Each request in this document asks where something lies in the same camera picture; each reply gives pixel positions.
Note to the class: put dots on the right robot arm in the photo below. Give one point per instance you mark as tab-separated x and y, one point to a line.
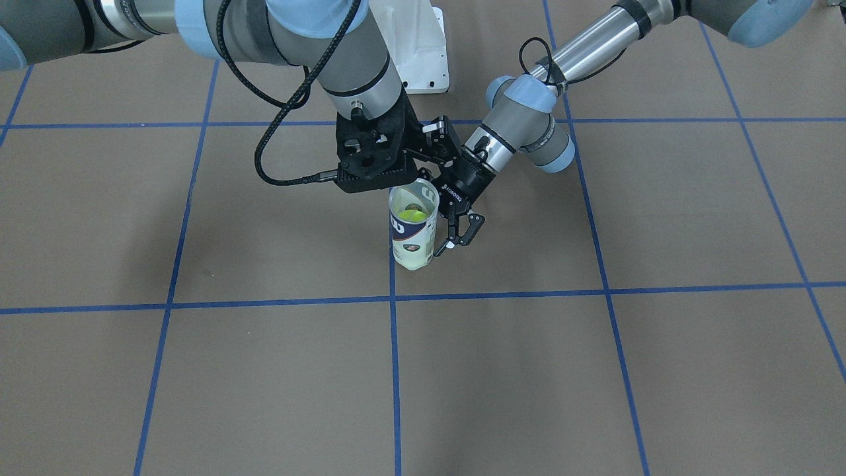
277	50

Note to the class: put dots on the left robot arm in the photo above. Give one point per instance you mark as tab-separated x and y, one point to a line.
521	120

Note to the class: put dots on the blue tape grid lines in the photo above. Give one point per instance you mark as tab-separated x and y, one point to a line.
393	297

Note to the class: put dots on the brown paper table cover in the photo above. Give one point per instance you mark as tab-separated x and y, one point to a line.
529	363

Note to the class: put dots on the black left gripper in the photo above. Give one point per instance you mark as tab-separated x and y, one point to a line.
468	178

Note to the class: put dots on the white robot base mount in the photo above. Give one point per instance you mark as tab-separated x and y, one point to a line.
415	36

